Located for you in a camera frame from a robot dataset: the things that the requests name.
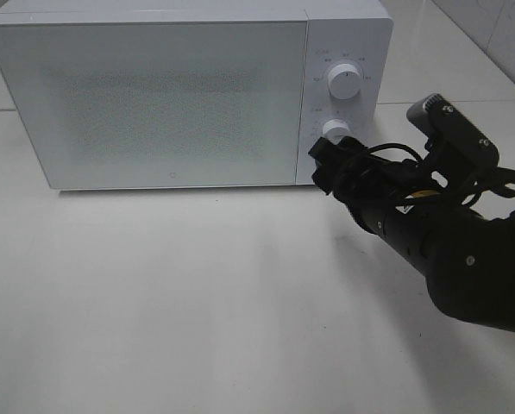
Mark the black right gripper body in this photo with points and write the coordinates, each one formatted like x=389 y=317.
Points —
x=379 y=176

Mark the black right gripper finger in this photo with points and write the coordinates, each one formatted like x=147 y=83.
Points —
x=324 y=178
x=325 y=153

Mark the white microwave door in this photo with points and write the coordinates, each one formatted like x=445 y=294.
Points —
x=158 y=105

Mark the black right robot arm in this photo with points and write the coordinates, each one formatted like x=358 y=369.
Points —
x=468 y=262

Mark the white lower timer knob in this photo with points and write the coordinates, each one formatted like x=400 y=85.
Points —
x=335 y=130

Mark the white upper power knob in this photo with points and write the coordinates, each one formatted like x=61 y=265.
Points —
x=344 y=80

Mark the white adjacent table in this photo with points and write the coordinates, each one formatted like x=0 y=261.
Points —
x=428 y=53

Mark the white microwave oven body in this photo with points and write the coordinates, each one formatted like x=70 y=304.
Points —
x=336 y=32

